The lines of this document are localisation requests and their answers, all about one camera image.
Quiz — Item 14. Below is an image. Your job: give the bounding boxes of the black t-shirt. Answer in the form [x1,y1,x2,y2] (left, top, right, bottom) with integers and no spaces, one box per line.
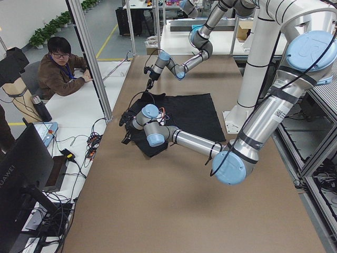
[119,92,226,157]

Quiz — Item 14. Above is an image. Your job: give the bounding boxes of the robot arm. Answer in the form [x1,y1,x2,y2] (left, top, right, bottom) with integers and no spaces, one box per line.
[119,1,336,185]
[144,1,256,83]

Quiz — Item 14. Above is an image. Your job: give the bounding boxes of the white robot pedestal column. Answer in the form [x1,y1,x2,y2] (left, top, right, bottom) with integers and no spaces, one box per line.
[223,0,301,135]

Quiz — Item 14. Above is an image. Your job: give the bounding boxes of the seated man brown jacket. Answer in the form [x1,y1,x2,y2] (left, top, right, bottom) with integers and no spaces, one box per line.
[37,36,92,100]

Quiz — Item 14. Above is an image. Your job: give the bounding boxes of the teach pendant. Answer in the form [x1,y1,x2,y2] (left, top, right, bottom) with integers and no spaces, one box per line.
[33,122,58,147]

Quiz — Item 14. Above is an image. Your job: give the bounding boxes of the aluminium frame post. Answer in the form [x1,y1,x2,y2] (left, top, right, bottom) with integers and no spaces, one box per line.
[65,0,113,122]

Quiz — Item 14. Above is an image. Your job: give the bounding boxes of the black Huawei monitor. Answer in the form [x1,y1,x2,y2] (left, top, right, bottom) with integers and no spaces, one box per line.
[0,122,70,238]

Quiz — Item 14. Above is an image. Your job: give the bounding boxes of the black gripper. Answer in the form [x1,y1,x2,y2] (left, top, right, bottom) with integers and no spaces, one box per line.
[121,125,136,144]
[149,71,160,81]

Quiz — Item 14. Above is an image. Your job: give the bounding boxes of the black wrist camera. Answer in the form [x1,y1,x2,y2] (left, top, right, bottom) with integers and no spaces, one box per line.
[143,66,153,74]

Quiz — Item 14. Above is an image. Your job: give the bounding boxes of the black water bottle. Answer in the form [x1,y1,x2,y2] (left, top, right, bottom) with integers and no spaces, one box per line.
[31,95,52,122]

